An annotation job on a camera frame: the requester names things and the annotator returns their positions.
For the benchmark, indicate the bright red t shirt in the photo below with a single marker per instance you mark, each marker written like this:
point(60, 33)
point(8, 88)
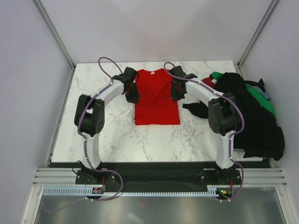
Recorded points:
point(155, 105)

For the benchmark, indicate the aluminium front rail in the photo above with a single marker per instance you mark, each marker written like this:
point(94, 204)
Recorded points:
point(249, 177)

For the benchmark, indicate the slotted cable duct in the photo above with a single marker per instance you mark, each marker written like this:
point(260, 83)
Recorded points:
point(92, 191)

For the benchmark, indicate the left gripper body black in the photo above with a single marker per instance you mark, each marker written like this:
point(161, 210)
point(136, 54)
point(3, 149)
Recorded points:
point(133, 88)

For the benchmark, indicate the green t shirt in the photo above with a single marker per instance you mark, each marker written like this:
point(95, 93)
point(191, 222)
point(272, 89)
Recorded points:
point(263, 103)

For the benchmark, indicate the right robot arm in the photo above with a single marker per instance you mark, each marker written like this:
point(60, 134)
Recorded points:
point(224, 117)

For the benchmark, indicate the aluminium frame post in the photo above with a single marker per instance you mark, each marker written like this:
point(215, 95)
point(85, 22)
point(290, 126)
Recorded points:
point(53, 31)
point(262, 24)

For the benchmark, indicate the grey blue t shirt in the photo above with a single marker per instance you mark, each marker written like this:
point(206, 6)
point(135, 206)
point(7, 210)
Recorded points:
point(265, 95)

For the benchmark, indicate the black t shirt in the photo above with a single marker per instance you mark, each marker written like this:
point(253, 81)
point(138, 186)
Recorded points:
point(261, 137)

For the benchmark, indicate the left aluminium frame post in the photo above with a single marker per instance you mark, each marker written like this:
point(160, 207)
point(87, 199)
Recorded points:
point(53, 31)

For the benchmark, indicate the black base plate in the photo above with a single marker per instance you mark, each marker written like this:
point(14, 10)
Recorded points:
point(114, 166)

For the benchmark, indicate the white folded cloth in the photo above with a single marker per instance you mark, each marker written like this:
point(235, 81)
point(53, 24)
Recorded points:
point(239, 155)

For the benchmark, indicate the dark red t shirt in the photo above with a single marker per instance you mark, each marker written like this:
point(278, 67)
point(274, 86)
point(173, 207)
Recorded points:
point(209, 81)

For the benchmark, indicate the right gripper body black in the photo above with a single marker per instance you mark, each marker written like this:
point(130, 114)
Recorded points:
point(176, 94)

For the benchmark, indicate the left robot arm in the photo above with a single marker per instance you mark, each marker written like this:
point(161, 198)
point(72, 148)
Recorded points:
point(90, 112)

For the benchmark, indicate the right aluminium frame post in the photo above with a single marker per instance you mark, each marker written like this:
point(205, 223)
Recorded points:
point(262, 24)

